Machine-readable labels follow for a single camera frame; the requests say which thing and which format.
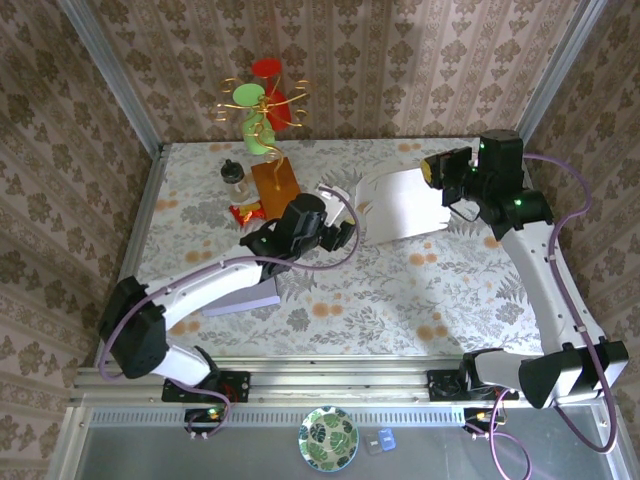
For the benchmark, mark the white beige paper box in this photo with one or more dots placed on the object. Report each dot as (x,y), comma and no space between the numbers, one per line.
(405,205)

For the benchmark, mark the white lavender paper box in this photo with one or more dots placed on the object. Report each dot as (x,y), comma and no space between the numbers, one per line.
(250,302)

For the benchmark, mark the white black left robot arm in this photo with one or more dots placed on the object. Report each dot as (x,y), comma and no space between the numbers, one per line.
(200,287)

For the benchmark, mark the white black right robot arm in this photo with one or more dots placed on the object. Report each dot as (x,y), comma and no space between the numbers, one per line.
(540,280)

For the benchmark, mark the red snack packet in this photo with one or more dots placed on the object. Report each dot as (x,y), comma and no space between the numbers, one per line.
(247,214)

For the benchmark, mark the clear bottle black cap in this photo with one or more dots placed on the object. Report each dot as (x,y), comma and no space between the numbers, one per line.
(232,175)

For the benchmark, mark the floral table cloth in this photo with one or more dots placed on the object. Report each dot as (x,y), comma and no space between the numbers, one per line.
(350,340)

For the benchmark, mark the green plastic goblet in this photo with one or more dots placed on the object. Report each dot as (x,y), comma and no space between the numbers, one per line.
(247,95)

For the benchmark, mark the slotted metal strip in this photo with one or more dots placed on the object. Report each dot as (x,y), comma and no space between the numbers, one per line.
(280,416)

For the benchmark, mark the leaf pattern bowl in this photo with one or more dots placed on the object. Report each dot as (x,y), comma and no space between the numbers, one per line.
(327,440)

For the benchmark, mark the small blue card case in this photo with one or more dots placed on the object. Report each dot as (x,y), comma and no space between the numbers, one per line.
(386,439)

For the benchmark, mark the small circuit board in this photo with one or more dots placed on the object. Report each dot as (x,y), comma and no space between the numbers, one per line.
(205,415)
(480,416)

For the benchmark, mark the aluminium frame post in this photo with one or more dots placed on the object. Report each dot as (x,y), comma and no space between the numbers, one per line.
(114,75)
(556,75)

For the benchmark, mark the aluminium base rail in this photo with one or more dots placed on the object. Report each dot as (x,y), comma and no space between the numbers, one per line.
(340,380)

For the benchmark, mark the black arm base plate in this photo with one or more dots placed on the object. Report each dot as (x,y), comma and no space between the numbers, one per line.
(440,387)
(240,387)

